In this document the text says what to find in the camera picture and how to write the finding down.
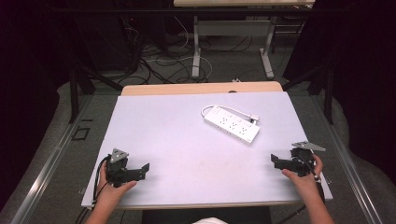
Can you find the white table cover board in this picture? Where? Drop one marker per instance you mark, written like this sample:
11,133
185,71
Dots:
186,155

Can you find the person's left hand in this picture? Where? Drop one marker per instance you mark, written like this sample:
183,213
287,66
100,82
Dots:
112,193

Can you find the black metal stand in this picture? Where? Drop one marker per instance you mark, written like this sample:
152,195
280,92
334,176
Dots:
77,90
323,90

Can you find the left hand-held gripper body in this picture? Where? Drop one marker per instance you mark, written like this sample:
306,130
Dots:
116,169

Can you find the person's right hand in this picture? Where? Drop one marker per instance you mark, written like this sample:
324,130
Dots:
306,183

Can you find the white desk with metal legs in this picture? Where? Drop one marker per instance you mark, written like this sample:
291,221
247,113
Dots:
233,28

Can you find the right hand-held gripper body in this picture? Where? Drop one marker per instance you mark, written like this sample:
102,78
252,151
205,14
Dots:
301,158

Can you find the white power strip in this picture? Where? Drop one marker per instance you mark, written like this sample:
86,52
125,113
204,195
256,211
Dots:
232,126

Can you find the person's white clothing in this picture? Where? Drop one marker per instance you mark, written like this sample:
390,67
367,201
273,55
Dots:
209,221

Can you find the white power plug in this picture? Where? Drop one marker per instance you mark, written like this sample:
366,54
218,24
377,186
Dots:
254,118

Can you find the aluminium floor rail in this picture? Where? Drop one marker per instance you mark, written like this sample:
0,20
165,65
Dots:
351,174
46,168

